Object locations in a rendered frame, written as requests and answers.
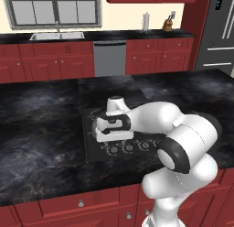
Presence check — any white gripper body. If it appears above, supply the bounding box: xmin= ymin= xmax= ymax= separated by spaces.
xmin=94 ymin=125 xmax=136 ymax=144

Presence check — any black hob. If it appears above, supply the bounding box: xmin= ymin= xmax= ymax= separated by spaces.
xmin=80 ymin=105 xmax=167 ymax=164

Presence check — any grey dishwasher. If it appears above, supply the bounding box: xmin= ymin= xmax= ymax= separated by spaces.
xmin=92 ymin=40 xmax=128 ymax=78

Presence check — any red cupboard door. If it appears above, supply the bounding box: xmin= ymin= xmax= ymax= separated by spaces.
xmin=177 ymin=185 xmax=234 ymax=227
xmin=136 ymin=200 xmax=157 ymax=227
xmin=17 ymin=204 xmax=139 ymax=227

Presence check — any red drawer front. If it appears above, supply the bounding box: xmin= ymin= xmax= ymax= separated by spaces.
xmin=38 ymin=187 xmax=121 ymax=220

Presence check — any red base cupboard run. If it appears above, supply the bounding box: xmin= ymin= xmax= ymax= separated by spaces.
xmin=125 ymin=37 xmax=196 ymax=76
xmin=0 ymin=41 xmax=95 ymax=84

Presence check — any steel sink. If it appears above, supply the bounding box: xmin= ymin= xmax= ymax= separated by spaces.
xmin=28 ymin=31 xmax=86 ymax=42

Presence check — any brown knife block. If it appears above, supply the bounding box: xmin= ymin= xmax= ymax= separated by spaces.
xmin=161 ymin=14 xmax=175 ymax=33

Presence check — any grey framed window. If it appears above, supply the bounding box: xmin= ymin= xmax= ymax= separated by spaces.
xmin=2 ymin=0 xmax=103 ymax=31

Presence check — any dark grey fridge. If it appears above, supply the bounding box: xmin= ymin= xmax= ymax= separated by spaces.
xmin=194 ymin=0 xmax=234 ymax=77

